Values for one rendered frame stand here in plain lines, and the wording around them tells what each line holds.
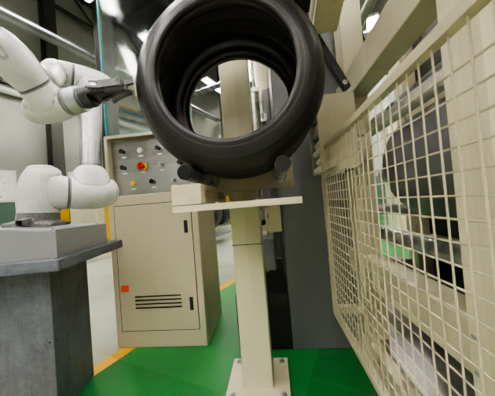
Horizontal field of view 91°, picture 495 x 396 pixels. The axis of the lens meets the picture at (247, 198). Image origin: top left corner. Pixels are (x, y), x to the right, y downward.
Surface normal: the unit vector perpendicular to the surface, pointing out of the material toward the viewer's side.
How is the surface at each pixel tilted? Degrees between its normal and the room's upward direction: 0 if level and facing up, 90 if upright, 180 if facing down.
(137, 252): 90
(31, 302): 90
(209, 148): 100
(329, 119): 90
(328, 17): 162
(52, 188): 89
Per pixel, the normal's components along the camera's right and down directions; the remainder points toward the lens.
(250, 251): -0.10, -0.01
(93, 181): 0.64, -0.22
